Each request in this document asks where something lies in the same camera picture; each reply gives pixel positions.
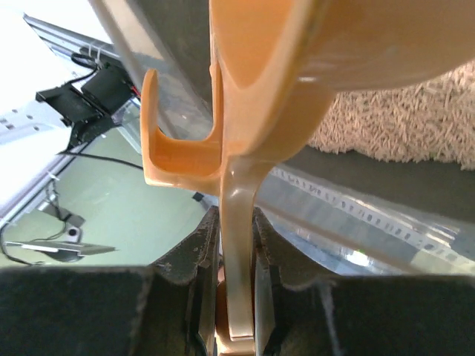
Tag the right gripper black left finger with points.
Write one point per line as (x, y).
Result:
(183, 294)

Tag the aluminium mounting rail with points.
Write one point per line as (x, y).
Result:
(31, 133)

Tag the top external camera mount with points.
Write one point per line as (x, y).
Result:
(66, 245)

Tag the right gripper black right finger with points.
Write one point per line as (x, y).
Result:
(289, 313)

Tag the dark grey litter box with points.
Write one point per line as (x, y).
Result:
(381, 216)

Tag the orange plastic litter scoop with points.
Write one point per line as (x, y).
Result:
(276, 67)

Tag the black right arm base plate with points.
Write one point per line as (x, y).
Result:
(90, 111)

